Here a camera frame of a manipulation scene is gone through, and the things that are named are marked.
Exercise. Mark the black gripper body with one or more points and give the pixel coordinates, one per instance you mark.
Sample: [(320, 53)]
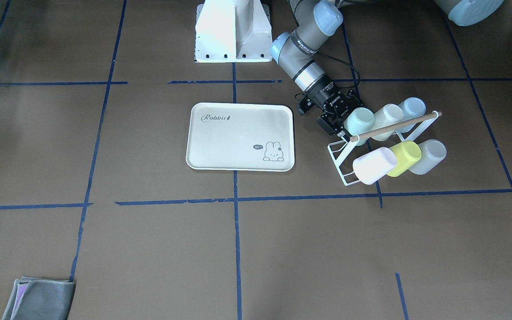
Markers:
[(326, 96)]

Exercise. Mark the green cup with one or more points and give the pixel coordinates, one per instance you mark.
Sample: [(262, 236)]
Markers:
[(360, 121)]

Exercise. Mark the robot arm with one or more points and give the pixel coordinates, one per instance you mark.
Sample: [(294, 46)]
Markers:
[(317, 21)]

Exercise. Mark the cream white cup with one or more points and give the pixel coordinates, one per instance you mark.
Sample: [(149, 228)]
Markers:
[(390, 114)]

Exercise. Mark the pink cup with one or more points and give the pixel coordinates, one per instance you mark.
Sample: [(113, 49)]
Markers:
[(372, 166)]

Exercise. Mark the light blue cup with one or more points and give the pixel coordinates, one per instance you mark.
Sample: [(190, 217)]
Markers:
[(412, 107)]

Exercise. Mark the yellow cup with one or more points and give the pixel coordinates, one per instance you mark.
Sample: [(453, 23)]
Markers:
[(407, 154)]

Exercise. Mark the grey cup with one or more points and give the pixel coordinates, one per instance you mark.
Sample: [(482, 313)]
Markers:
[(432, 153)]

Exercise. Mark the beige rabbit serving tray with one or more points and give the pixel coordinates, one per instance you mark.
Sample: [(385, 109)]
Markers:
[(241, 137)]

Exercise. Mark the folded grey cloth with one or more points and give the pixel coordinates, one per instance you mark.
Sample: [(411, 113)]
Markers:
[(39, 299)]

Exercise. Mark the white wire cup rack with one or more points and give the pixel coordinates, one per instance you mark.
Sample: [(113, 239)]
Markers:
[(339, 151)]

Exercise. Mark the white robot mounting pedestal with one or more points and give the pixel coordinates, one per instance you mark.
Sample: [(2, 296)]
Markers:
[(233, 31)]

